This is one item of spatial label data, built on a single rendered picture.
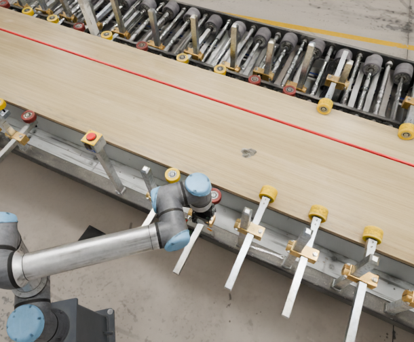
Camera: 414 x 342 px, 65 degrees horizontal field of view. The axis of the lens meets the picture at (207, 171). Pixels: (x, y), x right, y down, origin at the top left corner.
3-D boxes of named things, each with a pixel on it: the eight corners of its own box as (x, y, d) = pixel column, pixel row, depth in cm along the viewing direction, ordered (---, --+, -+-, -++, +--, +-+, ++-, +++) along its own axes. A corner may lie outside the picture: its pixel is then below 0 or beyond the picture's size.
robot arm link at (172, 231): (-41, 294, 91) (193, 237, 104) (-36, 252, 98) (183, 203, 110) (-18, 302, 101) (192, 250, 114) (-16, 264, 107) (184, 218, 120)
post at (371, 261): (337, 291, 159) (379, 264, 118) (330, 288, 160) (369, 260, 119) (339, 284, 160) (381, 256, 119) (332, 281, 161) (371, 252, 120)
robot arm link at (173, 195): (153, 212, 110) (188, 203, 111) (146, 184, 115) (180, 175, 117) (157, 223, 118) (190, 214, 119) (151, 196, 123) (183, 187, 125)
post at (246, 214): (242, 251, 175) (250, 216, 134) (236, 248, 176) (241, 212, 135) (245, 245, 176) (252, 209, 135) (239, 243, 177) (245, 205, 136)
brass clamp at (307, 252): (313, 265, 143) (316, 262, 138) (284, 252, 146) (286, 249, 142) (317, 253, 145) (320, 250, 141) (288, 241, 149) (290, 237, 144)
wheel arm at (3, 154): (-12, 178, 185) (-16, 174, 181) (-16, 175, 185) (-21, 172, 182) (39, 123, 204) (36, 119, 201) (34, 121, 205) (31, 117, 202)
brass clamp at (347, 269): (371, 291, 136) (377, 288, 132) (339, 277, 140) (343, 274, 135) (374, 277, 139) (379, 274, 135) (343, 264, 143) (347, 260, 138)
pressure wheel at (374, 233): (379, 237, 141) (360, 234, 146) (383, 246, 145) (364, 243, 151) (382, 225, 143) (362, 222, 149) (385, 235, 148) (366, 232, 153)
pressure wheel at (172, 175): (184, 187, 179) (182, 176, 169) (170, 192, 178) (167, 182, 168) (178, 176, 183) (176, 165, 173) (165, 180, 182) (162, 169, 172)
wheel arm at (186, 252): (179, 276, 152) (178, 273, 148) (173, 273, 153) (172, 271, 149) (218, 199, 172) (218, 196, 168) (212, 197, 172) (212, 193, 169)
